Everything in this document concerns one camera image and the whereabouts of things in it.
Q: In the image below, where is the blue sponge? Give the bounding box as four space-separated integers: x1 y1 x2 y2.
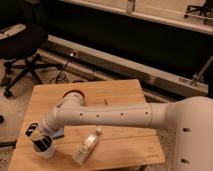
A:
52 127 64 139

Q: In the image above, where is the black chair base background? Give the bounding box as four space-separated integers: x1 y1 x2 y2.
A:
184 0 213 23

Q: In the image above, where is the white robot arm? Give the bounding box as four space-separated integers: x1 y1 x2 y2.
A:
39 91 213 171

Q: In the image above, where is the black cable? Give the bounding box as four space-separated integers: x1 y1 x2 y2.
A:
49 53 79 85

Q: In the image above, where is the black office chair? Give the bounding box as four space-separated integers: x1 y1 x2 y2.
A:
0 0 62 98

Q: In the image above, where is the long metal rail beam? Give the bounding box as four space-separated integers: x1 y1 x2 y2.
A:
42 35 208 97

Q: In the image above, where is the clear plastic bottle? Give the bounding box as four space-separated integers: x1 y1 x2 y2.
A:
72 127 102 165

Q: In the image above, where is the red bowl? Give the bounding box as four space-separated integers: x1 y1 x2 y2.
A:
63 90 85 98

